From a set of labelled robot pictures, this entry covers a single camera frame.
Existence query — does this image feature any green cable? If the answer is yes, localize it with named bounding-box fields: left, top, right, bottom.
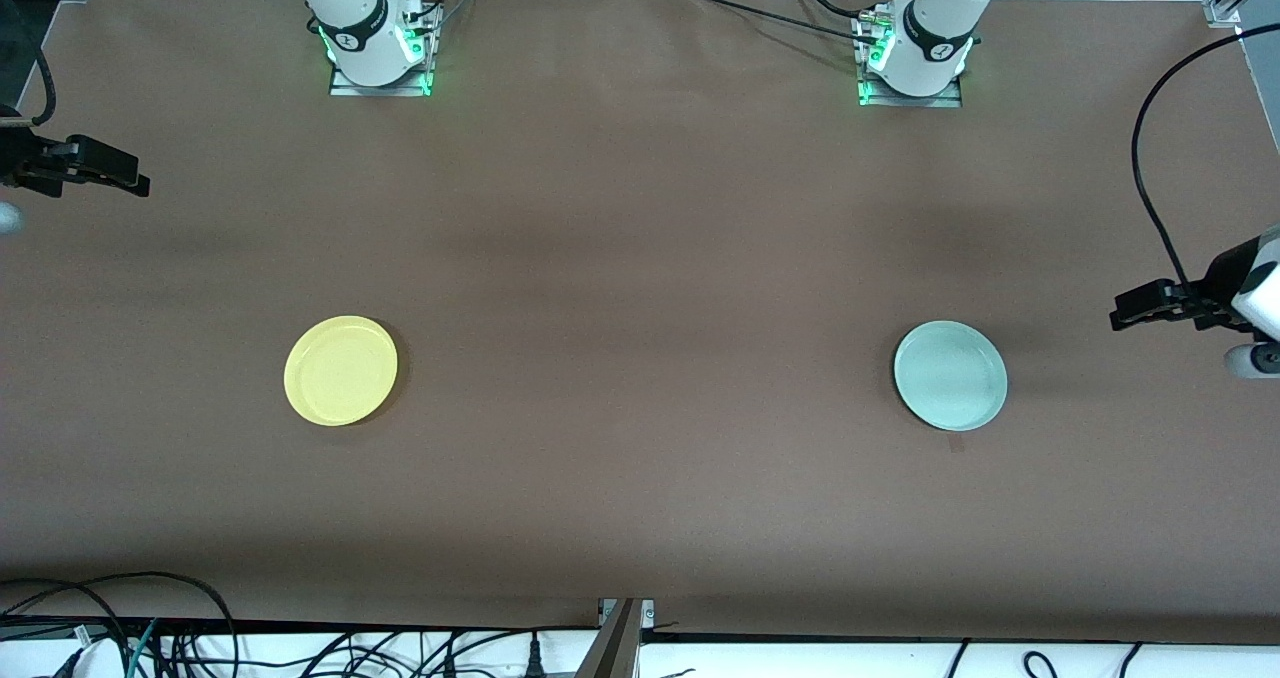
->
left=124, top=618, right=161, bottom=678

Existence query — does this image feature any black looped floor cable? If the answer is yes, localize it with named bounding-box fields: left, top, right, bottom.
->
left=0, top=571, right=239, bottom=678

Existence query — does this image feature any long black table cable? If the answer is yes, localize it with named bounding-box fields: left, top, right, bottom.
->
left=680, top=0, right=881, bottom=41

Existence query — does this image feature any green plate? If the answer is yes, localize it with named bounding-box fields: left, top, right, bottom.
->
left=893, top=320, right=1009, bottom=433

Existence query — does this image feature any brown table mat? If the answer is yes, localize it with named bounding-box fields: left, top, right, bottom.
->
left=0, top=0, right=1280, bottom=645

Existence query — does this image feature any aluminium frame profile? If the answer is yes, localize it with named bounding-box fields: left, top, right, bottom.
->
left=575, top=598, right=656, bottom=678

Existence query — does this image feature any yellow plate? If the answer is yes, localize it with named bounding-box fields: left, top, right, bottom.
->
left=284, top=315, right=399, bottom=427

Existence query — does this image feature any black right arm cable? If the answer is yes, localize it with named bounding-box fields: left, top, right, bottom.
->
left=0, top=0, right=57, bottom=127

